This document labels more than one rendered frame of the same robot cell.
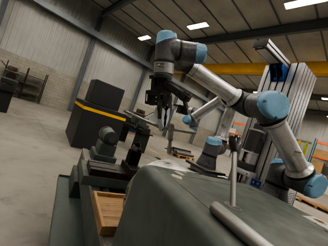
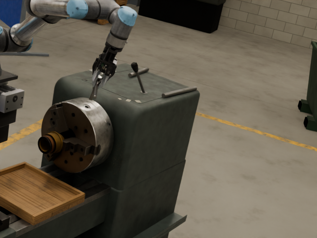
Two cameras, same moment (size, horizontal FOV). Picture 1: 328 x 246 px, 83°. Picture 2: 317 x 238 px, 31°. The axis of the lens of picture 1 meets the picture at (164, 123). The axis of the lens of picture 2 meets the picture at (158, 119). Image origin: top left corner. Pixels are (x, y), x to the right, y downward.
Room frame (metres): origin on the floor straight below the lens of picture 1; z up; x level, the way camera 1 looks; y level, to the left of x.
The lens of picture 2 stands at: (1.70, 2.06, 2.08)
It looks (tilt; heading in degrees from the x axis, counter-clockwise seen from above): 20 degrees down; 238
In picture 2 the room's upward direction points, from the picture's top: 12 degrees clockwise
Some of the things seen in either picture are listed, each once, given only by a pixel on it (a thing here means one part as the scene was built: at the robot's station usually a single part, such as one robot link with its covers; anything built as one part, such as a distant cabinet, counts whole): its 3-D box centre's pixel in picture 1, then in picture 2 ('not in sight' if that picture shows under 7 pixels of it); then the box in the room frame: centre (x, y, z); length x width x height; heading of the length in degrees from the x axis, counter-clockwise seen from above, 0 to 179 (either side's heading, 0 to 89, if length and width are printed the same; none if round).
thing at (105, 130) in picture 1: (106, 143); not in sight; (1.79, 0.46, 1.01); 0.30 x 0.20 x 0.29; 28
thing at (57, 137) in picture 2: not in sight; (51, 142); (0.86, -0.03, 1.08); 0.09 x 0.09 x 0.09; 28
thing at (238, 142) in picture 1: (235, 144); (134, 67); (0.46, -0.18, 1.38); 0.04 x 0.03 x 0.05; 28
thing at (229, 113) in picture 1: (225, 123); not in sight; (1.52, -0.48, 1.54); 0.15 x 0.12 x 0.55; 145
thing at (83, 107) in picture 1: (97, 113); not in sight; (5.89, 2.11, 0.98); 1.81 x 1.22 x 1.95; 34
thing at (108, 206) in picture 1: (131, 212); (28, 191); (0.95, 0.01, 0.89); 0.36 x 0.30 x 0.04; 118
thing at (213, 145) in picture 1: (212, 145); not in sight; (1.41, -0.41, 1.33); 0.13 x 0.12 x 0.14; 145
